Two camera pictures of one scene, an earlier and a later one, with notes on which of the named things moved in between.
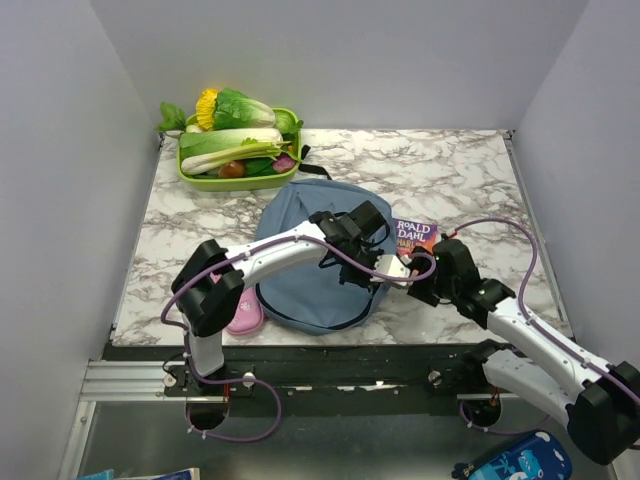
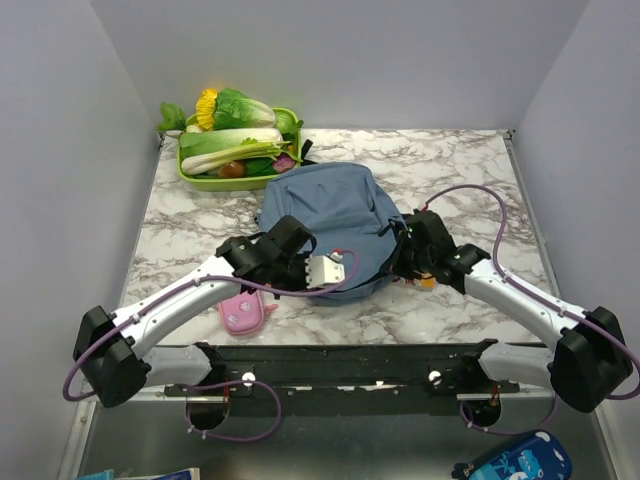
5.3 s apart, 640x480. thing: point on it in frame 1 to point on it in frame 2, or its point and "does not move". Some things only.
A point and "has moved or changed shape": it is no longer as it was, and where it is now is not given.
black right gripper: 419,291 to 398,265
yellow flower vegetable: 204,108 does not move
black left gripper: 344,276 to 300,259
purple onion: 283,163 does not move
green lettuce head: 234,111 does not move
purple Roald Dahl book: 413,233 has moved or changed shape
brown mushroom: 232,169 does not move
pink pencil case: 249,316 does not move
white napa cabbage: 196,140 does not move
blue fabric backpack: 310,296 has moved or changed shape
